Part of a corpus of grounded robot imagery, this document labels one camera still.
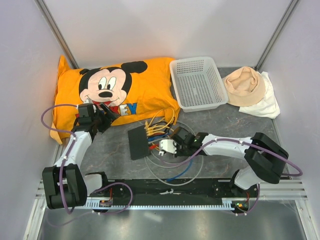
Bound orange Mickey Mouse pillow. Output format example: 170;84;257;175
50;56;180;144

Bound peach folded cloth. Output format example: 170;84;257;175
222;66;266;107

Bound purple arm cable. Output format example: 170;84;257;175
40;103;78;137
166;141;303;179

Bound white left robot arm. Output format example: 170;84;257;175
42;103;119;214

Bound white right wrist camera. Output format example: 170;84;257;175
158;139;177;156

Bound grey ethernet cable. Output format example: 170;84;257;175
144;121;204;187

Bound black network switch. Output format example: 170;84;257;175
127;125;150;161

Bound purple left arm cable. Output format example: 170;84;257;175
40;103;78;137

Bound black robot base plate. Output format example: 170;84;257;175
84;177;261;208

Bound white plastic mesh basket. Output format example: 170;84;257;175
169;56;229;113

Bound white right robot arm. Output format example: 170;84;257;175
169;127;289;197

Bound blue ethernet cable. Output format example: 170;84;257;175
147;133;194;183

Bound aluminium slotted rail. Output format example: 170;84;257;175
34;181;308;212

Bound yellow ethernet cable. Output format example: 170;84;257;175
144;107;177;137

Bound white crumpled cloth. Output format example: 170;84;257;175
239;71;281;119

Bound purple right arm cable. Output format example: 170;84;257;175
166;141;303;179

